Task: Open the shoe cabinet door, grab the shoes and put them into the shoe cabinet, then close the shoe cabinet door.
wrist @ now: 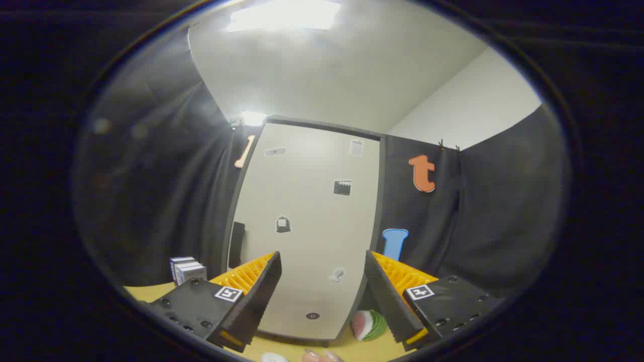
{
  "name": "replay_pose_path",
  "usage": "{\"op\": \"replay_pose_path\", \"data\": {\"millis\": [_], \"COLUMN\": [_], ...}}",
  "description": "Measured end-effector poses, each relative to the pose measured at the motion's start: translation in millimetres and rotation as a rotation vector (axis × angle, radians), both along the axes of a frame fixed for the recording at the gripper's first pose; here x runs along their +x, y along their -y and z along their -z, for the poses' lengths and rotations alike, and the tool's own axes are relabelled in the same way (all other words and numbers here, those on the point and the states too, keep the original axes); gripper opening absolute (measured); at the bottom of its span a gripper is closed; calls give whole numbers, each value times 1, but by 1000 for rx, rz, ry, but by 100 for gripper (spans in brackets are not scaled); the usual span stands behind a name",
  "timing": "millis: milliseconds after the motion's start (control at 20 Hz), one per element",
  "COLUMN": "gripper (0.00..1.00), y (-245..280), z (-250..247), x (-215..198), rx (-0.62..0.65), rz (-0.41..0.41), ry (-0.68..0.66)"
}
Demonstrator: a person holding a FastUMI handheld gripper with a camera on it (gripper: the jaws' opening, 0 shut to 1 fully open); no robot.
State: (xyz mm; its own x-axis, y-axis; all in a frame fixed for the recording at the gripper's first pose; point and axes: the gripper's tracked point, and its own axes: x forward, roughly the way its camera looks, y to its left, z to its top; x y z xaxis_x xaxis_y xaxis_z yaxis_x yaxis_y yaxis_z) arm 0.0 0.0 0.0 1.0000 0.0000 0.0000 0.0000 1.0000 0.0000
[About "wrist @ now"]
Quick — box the small white blue box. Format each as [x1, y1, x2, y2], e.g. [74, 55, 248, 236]
[169, 256, 197, 281]
[175, 262, 207, 287]

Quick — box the pink green striped shoe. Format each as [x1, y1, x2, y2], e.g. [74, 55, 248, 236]
[351, 310, 388, 342]

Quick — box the dark framed shoe cabinet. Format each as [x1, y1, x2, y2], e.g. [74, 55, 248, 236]
[220, 115, 389, 348]

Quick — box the white shoe cabinet door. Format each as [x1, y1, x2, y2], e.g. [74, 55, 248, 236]
[227, 122, 381, 341]

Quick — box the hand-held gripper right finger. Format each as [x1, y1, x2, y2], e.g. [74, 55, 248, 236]
[364, 250, 505, 351]

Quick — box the black backdrop cloth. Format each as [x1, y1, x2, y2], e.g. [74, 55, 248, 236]
[74, 24, 572, 298]

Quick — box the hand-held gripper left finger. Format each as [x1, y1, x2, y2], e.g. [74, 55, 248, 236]
[150, 251, 283, 353]

